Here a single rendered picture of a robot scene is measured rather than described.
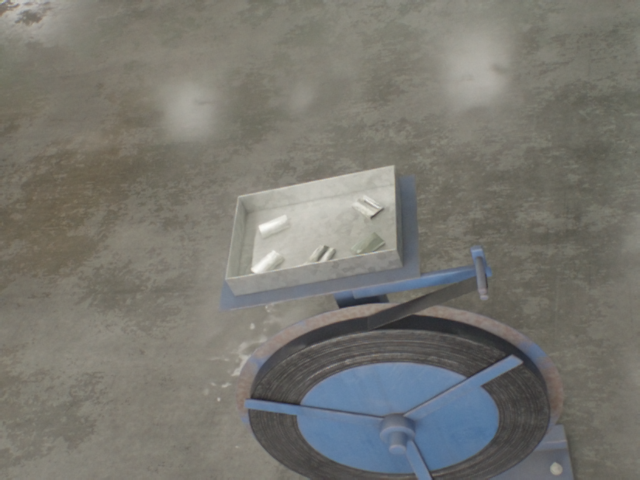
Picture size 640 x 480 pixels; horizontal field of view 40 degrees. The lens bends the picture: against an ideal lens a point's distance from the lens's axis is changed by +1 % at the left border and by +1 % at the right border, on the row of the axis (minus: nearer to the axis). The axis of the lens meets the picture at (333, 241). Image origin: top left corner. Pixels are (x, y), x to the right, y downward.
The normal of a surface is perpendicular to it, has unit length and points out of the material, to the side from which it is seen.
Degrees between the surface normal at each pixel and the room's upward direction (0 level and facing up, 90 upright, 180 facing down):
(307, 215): 0
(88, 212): 0
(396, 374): 90
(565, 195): 0
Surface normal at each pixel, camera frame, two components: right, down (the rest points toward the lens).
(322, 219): -0.29, -0.67
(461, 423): -0.03, 0.72
